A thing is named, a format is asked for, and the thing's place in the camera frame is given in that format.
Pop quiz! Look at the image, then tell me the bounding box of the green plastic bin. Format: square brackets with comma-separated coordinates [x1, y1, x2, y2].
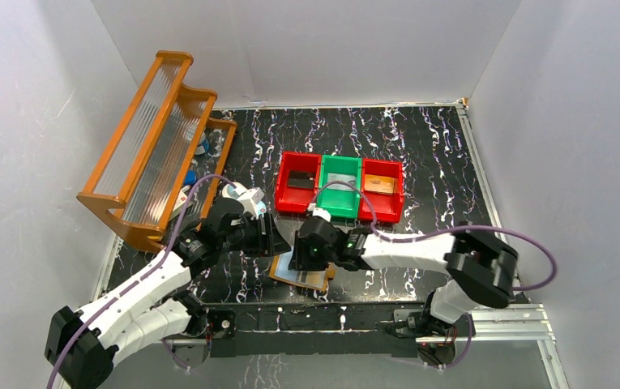
[317, 155, 362, 219]

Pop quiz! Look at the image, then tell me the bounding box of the orange leather card holder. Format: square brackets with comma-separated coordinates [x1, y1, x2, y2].
[269, 252, 336, 292]

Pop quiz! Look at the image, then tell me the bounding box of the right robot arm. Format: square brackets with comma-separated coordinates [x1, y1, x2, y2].
[289, 216, 518, 336]

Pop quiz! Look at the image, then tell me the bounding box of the red plastic bin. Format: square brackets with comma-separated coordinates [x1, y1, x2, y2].
[274, 152, 322, 213]
[361, 158, 404, 224]

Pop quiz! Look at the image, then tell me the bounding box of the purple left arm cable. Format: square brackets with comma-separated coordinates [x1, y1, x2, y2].
[46, 174, 236, 389]

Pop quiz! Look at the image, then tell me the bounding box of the white credit card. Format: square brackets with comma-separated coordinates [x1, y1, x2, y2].
[327, 173, 357, 190]

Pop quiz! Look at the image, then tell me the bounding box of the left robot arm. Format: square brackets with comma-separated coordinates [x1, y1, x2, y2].
[45, 199, 291, 388]

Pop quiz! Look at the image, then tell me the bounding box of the red plastic bin right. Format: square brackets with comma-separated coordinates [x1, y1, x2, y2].
[361, 158, 404, 224]

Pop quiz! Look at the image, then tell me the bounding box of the blue cap container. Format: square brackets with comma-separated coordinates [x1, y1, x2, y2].
[182, 170, 198, 186]

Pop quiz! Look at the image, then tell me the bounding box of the orange wooden shelf rack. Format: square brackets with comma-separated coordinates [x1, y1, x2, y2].
[77, 50, 237, 253]

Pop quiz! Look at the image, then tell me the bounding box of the blue white bottle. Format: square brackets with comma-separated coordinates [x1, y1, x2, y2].
[186, 125, 209, 156]

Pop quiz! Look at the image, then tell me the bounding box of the white blue tube package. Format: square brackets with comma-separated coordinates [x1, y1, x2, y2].
[221, 182, 267, 218]

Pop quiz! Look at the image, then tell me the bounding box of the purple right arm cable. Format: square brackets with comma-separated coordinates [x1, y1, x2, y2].
[309, 181, 558, 293]

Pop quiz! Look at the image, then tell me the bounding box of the red plastic bin left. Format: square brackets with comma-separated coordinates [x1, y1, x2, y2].
[274, 152, 322, 213]

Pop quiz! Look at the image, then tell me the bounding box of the white green small box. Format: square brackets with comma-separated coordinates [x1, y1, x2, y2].
[170, 186, 192, 220]

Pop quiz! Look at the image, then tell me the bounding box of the black card in red bin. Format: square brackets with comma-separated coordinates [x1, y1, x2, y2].
[287, 171, 315, 190]

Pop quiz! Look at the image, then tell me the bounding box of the aluminium frame rail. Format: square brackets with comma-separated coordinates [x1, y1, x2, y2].
[57, 105, 571, 389]

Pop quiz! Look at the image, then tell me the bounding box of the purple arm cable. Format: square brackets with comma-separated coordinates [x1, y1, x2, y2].
[309, 181, 558, 293]
[46, 174, 236, 389]

